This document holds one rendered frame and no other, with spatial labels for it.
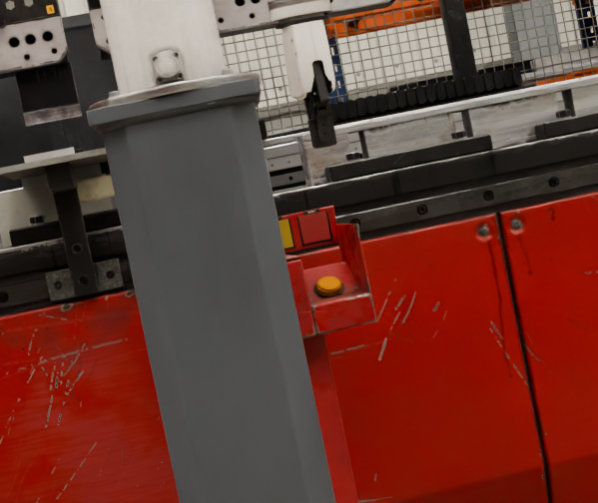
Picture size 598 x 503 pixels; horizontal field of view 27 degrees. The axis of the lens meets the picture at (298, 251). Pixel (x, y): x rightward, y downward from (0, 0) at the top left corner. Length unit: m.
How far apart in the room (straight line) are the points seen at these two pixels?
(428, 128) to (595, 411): 0.59
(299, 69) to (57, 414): 0.78
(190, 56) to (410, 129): 1.02
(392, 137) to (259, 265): 1.03
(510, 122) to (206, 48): 1.10
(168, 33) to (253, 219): 0.21
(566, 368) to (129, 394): 0.77
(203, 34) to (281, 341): 0.34
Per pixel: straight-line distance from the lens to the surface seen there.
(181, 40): 1.34
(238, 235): 1.30
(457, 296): 2.20
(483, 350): 2.22
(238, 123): 1.31
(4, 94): 2.80
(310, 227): 2.00
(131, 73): 1.35
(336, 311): 1.86
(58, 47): 2.24
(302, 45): 1.68
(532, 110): 2.37
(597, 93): 2.42
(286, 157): 2.53
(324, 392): 1.92
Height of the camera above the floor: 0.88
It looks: 3 degrees down
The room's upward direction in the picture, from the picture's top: 11 degrees counter-clockwise
